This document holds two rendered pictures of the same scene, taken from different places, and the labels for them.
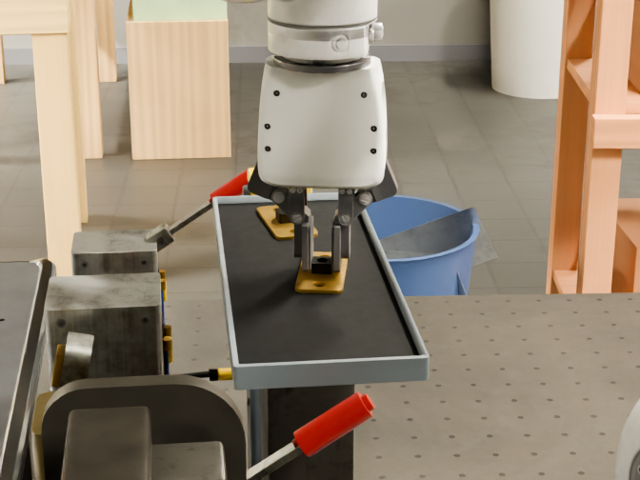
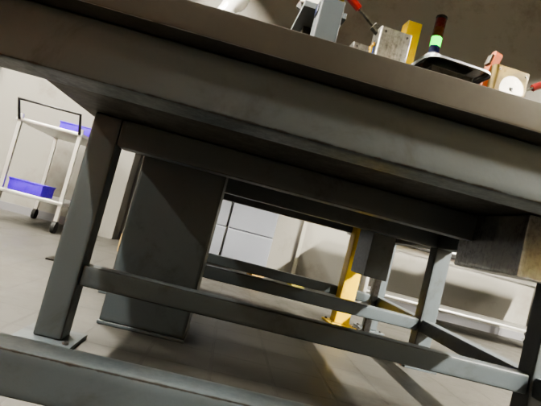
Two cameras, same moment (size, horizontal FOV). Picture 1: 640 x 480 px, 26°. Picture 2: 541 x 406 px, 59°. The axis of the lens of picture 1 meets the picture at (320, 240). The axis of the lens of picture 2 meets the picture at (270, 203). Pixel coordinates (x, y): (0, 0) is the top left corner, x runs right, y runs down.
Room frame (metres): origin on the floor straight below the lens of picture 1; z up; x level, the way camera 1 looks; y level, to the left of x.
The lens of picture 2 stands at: (2.67, -0.03, 0.45)
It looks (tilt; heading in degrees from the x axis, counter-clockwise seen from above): 3 degrees up; 178
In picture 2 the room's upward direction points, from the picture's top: 15 degrees clockwise
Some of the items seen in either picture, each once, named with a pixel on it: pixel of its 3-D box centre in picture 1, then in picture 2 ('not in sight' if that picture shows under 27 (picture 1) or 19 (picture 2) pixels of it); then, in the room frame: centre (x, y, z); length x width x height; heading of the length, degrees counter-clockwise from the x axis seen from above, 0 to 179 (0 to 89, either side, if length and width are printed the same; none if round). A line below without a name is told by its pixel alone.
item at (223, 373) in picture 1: (186, 376); not in sight; (1.19, 0.13, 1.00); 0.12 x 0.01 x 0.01; 96
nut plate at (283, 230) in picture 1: (286, 216); not in sight; (1.18, 0.03, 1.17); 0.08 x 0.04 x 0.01; 16
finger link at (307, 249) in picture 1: (292, 226); not in sight; (1.06, 0.02, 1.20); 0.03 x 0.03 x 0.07; 86
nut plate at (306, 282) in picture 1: (322, 267); not in sight; (1.05, 0.00, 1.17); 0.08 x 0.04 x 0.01; 176
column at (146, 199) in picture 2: not in sight; (170, 239); (0.82, -0.31, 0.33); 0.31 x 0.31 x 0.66; 2
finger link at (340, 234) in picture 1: (352, 228); not in sight; (1.05, -0.03, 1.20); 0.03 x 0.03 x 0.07; 86
